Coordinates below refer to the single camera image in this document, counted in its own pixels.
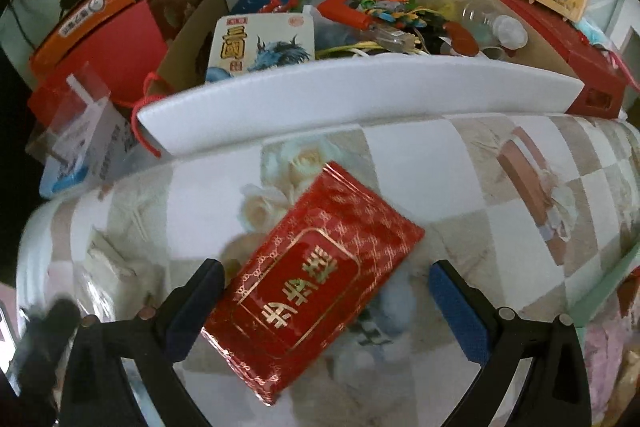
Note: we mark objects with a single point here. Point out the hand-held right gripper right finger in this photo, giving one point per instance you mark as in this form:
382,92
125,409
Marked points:
457,312

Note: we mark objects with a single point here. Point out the clear plastic box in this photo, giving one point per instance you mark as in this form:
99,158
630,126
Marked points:
75,117

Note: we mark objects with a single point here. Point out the teal tray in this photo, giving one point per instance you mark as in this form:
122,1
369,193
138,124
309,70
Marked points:
605,287

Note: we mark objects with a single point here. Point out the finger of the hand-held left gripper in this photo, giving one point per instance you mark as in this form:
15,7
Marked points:
50,337

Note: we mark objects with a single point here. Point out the red flat gift box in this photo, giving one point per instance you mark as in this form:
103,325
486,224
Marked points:
560,42

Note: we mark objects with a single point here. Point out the white foam board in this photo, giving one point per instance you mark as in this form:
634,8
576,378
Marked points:
350,92

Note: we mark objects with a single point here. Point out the clear plastic bottle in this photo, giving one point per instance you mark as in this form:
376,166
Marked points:
495,27

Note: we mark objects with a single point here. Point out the red snack packet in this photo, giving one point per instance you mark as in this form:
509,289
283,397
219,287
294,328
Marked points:
631,294

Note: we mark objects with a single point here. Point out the blue tissue box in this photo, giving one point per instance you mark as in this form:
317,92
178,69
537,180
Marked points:
85,154

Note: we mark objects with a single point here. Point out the brown cardboard box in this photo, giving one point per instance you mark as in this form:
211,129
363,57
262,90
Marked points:
195,42

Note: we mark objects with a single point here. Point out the white dragon-print card box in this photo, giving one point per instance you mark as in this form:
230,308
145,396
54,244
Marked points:
262,42

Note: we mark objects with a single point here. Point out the red plastic toy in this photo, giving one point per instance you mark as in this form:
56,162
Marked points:
345,14

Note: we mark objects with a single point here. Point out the red gold-print pack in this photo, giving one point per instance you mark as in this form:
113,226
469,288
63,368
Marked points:
310,277

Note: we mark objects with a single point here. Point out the pink snack packet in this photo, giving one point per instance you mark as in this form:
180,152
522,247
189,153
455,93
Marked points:
602,347

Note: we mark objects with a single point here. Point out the orange box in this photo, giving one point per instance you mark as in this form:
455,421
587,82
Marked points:
82,22

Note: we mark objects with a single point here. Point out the light blue cloth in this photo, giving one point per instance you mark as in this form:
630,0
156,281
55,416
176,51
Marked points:
597,32

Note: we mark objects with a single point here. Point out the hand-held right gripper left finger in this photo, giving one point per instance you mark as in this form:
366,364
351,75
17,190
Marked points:
195,307

